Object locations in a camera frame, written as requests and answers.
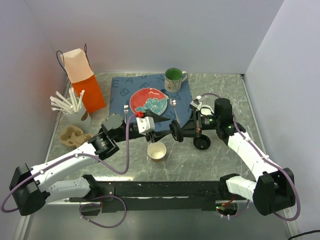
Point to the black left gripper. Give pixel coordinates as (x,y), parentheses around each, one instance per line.
(156,135)

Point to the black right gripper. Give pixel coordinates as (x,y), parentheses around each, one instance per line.
(189,132)

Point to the black plastic cup lid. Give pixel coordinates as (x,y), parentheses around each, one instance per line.
(202,143)

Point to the brown paper coffee cup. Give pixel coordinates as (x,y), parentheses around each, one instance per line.
(156,152)

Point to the brown cardboard cup carrier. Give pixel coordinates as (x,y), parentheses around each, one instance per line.
(74,137)

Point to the orange paper bag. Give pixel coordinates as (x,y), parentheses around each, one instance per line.
(76,65)

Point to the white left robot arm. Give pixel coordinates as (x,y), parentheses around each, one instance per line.
(33,187)

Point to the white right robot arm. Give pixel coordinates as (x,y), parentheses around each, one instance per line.
(273,187)

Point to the blue letter placemat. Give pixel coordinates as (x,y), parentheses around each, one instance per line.
(122,88)

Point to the white square bowl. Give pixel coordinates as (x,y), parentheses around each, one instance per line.
(206,111)

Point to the silver spoon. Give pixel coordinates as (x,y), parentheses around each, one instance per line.
(173,103)

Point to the red teal floral plate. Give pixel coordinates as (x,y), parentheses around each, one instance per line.
(148,99)

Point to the silver fork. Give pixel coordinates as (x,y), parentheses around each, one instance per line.
(126,110)

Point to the green interior ceramic mug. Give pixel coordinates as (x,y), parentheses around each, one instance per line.
(173,79)

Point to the white straw holder cup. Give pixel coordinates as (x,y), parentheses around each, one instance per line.
(79,118)

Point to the white wrapped straws bundle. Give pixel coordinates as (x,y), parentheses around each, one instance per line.
(67,106)

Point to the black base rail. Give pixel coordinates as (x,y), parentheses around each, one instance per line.
(155,195)

